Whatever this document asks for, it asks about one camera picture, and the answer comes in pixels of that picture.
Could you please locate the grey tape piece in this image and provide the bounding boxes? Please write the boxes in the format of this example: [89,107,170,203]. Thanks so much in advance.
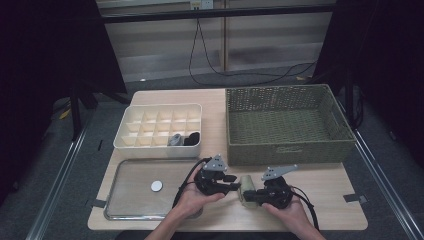
[343,194,368,204]
[85,198,108,209]

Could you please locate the black curtain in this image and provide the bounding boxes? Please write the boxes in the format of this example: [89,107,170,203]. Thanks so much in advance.
[0,0,128,201]
[311,0,424,168]

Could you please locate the person's left hand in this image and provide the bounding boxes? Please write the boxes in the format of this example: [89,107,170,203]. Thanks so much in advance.
[172,173,227,218]

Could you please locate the green woven basket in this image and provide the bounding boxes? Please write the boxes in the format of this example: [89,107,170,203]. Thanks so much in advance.
[225,83,357,167]

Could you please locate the person's right hand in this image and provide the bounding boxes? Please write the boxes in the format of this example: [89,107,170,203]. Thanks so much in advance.
[261,194,315,234]

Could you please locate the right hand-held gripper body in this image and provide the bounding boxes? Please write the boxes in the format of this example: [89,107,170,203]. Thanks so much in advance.
[255,163,300,211]

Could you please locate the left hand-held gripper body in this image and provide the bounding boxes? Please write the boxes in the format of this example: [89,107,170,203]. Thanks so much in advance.
[193,153,234,197]

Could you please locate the grey sock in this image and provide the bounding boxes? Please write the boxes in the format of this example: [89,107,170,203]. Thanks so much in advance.
[167,132,184,147]

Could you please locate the black horizontal bar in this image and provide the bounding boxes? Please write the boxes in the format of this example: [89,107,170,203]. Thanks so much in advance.
[99,4,338,24]

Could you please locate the white wall outlet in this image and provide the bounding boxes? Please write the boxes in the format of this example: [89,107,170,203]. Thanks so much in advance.
[189,0,214,10]

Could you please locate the cream sock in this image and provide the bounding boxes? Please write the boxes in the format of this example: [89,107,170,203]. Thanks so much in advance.
[238,174,258,210]

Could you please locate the black floor cable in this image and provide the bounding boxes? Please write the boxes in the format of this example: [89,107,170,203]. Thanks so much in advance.
[188,18,318,87]

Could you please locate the black stand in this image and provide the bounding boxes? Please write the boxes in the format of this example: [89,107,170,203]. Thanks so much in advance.
[68,79,131,141]

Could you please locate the metal floor rail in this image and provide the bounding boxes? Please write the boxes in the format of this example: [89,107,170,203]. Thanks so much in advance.
[336,96,424,240]
[24,109,98,240]

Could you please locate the black sock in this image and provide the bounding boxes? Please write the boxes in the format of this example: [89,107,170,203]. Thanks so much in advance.
[182,131,201,147]

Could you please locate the clear box lid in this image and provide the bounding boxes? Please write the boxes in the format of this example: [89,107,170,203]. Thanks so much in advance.
[103,157,205,221]

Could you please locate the cream divided storage box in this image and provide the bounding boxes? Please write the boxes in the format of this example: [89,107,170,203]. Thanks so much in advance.
[113,103,203,158]

